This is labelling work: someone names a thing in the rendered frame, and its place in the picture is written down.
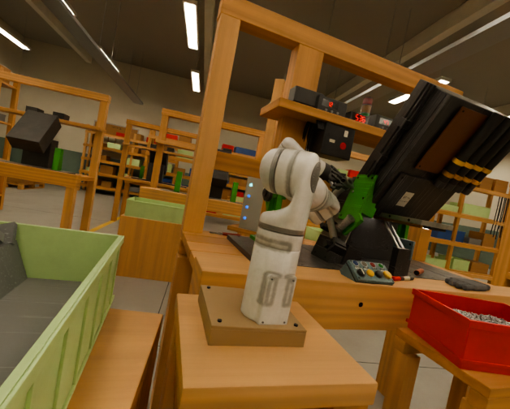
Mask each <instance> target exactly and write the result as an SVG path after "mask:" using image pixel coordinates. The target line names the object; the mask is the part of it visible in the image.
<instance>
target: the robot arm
mask: <svg viewBox="0 0 510 409"><path fill-rule="evenodd" d="M259 173H260V179H261V183H262V185H263V187H264V188H265V189H266V190H267V191H268V192H271V193H274V194H277V195H281V196H284V197H286V198H287V199H288V200H290V201H291V203H290V205H289V206H287V207H285V208H283V209H279V210H273V211H266V212H263V213H262V214H261V216H260V218H259V223H258V227H257V233H256V238H255V241H254V245H253V253H252V256H251V261H250V265H249V271H248V276H247V280H246V284H245V288H244V296H243V300H242V304H241V309H240V310H241V312H242V313H243V314H244V315H245V316H246V317H247V318H249V319H251V320H253V321H256V322H257V324H258V325H286V324H287V319H288V316H289V312H290V308H291V304H292V297H293V294H294V290H295V286H296V276H295V275H296V268H297V264H298V260H299V256H300V250H301V246H302V242H303V238H304V234H305V227H306V224H307V221H308V219H309V220H310V221H311V222H312V223H313V224H315V225H318V224H321V223H322V222H324V221H326V220H327V219H329V218H331V217H333V216H334V215H336V214H337V213H338V212H339V210H340V205H339V201H338V199H337V198H336V196H335V195H334V194H333V192H331V191H330V190H329V189H328V187H327V186H326V184H325V183H324V182H323V180H326V181H327V182H328V183H329V184H330V185H331V186H330V188H331V189H336V190H339V189H340V188H343V189H345V190H346V191H347V190H348V189H349V188H350V187H349V186H347V185H346V183H344V182H345V178H343V176H342V175H341V173H340V172H339V171H338V170H337V169H336V168H335V167H334V166H333V165H329V164H327V163H326V162H324V161H323V160H321V159H320V158H319V156H318V155H317V154H316V153H312V152H308V151H305V150H304V149H303V148H302V147H301V146H300V145H299V144H298V143H297V142H296V141H295V140H294V139H293V138H291V137H287V138H285V139H284V140H283V141H282V143H281V144H280V145H279V147H278V148H276V149H271V150H270V151H269V152H267V153H266V154H265V156H264V157H263V158H262V160H261V164H260V170H259ZM336 180H337V181H336ZM339 183H340V184H339Z"/></svg>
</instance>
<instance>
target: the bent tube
mask: <svg viewBox="0 0 510 409"><path fill-rule="evenodd" d="M344 177H345V182H344V183H346V185H347V186H349V187H351V188H352V189H353V188H354V185H353V181H352V179H350V178H349V177H348V176H344ZM344 191H345V189H343V188H340V189H339V190H336V189H335V190H334V191H333V194H334V195H335V196H336V198H337V197H338V196H339V195H340V194H341V193H342V192H344ZM326 221H327V225H328V230H329V234H330V238H331V241H332V242H333V239H332V238H333V237H336V238H338V236H337V232H336V229H335V222H334V218H333V217H331V218H329V219H327V220H326Z"/></svg>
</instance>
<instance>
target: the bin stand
mask: <svg viewBox="0 0 510 409"><path fill-rule="evenodd" d="M393 347H394V348H395V352H394V356H393V360H392V364H391V371H390V374H389V378H388V382H387V388H386V393H385V396H384V400H383V404H382V409H409V406H410V403H411V398H412V395H413V388H414V385H415V380H416V377H417V370H418V367H419V363H420V359H421V357H420V356H418V355H417V354H423V355H425V356H427V357H428V358H430V359H432V360H433V361H434V362H435V363H436V364H438V365H440V366H441V367H443V368H445V369H446V370H447V371H449V372H450V373H451V374H453V379H452V385H451V389H450V393H449V396H448V400H447V406H446V409H510V376H509V375H502V374H496V373H490V372H479V371H473V370H466V369H460V368H458V367H457V366H455V365H454V364H453V363H452V362H451V361H450V360H448V359H447V358H446V357H444V356H443V355H442V354H440V353H439V352H438V351H436V350H435V349H434V348H433V347H432V346H431V345H430V344H428V343H427V342H426V341H424V340H423V339H422V338H420V337H419V336H418V335H417V334H415V333H414V332H413V331H412V330H411V329H410V328H397V329H396V332H395V339H394V342H393Z"/></svg>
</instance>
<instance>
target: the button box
mask: <svg viewBox="0 0 510 409"><path fill-rule="evenodd" d="M356 261H357V262H358V265H355V264H354V263H353V260H348V261H347V262H346V263H345V264H344V266H343V267H342V268H341V269H340V272H341V274H342V275H344V276H345V277H347V278H349V279H351V280H353V281H354V282H361V283H371V284H380V285H390V286H393V284H394V283H395V282H394V280H393V279H392V278H391V279H388V278H385V277H384V275H383V274H382V277H381V278H380V277H378V276H377V275H376V274H375V272H376V271H377V270H379V271H381V272H382V273H383V272H384V271H387V268H386V267H385V265H384V264H382V265H383V268H381V267H379V266H378V263H374V264H375V267H373V266H371V265H370V262H366V261H364V262H365V263H366V264H367V266H364V265H363V264H362V261H359V260H356ZM372 263H373V262H372ZM360 268H362V269H363V270H364V271H365V276H361V275H360V274H359V273H358V272H357V270H358V269H360ZM368 269H371V270H372V271H373V272H374V276H373V277H371V276H369V275H368V274H367V272H366V271H367V270H368Z"/></svg>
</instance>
